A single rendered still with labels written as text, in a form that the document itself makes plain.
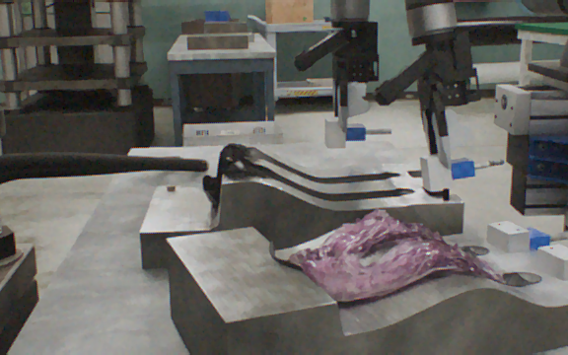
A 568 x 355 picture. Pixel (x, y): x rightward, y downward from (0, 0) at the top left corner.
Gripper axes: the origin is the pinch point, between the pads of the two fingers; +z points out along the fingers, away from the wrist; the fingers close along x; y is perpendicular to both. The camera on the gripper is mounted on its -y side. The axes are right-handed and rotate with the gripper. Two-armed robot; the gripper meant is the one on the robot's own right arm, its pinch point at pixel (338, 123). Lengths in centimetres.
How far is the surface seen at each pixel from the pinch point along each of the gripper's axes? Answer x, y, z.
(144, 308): -50, -34, 15
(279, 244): -36.0, -14.3, 11.8
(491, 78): 516, 215, 59
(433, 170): -31.4, 10.6, 2.0
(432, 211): -36.0, 9.4, 7.5
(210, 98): 550, -42, 76
